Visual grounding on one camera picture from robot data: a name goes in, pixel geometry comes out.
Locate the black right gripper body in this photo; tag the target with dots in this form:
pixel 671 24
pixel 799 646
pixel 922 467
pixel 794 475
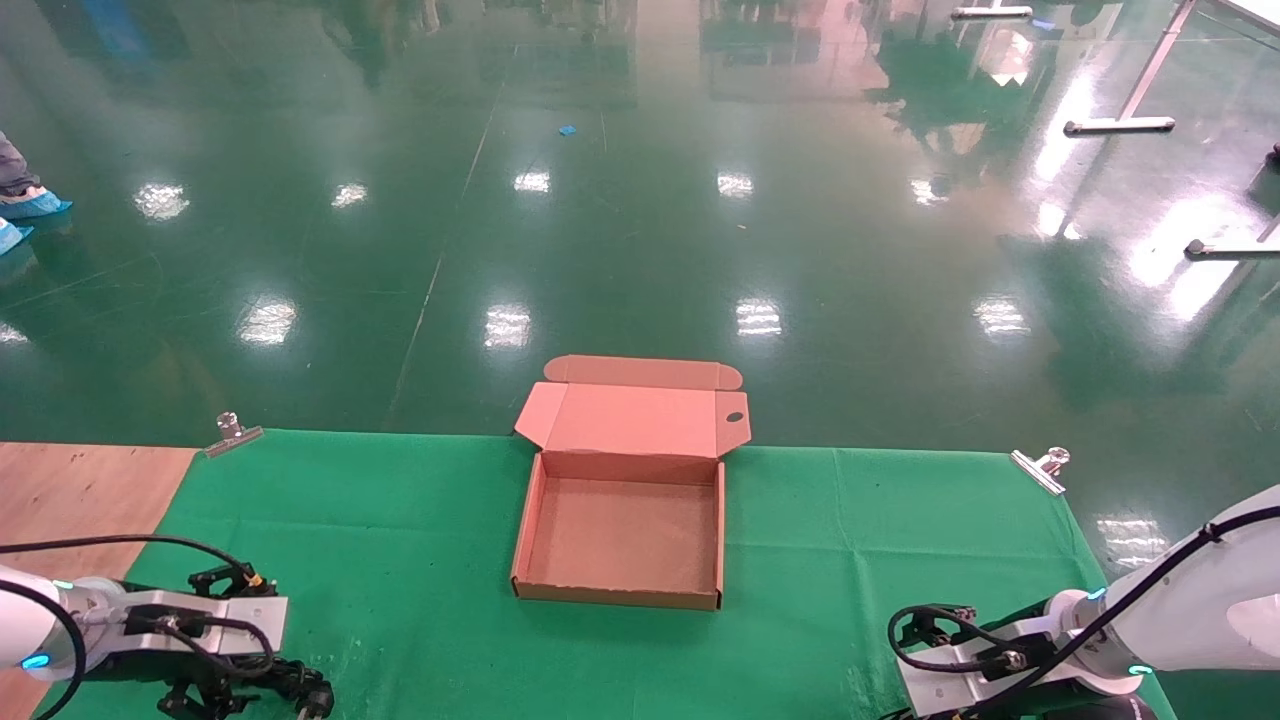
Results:
pixel 1090 710

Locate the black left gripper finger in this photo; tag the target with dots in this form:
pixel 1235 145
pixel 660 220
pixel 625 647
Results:
pixel 205 703

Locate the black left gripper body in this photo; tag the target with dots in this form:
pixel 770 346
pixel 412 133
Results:
pixel 130 665

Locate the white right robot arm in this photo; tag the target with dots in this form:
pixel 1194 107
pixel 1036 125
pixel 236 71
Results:
pixel 1200 600

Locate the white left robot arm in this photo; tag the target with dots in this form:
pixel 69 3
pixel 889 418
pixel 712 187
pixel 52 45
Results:
pixel 30 630

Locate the open brown cardboard box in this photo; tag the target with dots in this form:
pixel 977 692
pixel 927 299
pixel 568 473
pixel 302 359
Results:
pixel 620 530

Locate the silver binder clip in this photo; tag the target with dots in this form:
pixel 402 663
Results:
pixel 1040 470
pixel 235 436

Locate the green table cloth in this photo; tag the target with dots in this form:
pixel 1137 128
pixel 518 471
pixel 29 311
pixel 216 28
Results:
pixel 820 600

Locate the grey metal table foot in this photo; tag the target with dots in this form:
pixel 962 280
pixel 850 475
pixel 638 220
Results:
pixel 1230 250

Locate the grey trouser leg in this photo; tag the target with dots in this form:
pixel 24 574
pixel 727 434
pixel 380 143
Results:
pixel 15 165

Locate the white metal table foot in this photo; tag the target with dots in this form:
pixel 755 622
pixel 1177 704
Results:
pixel 990 12

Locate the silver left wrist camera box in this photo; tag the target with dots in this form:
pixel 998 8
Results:
pixel 240 625

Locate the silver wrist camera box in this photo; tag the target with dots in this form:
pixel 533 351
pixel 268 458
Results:
pixel 950 685
pixel 240 625

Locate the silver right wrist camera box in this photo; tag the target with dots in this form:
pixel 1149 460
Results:
pixel 950 685

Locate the white metal table frame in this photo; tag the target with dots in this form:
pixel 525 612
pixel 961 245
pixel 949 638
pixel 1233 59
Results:
pixel 1120 125

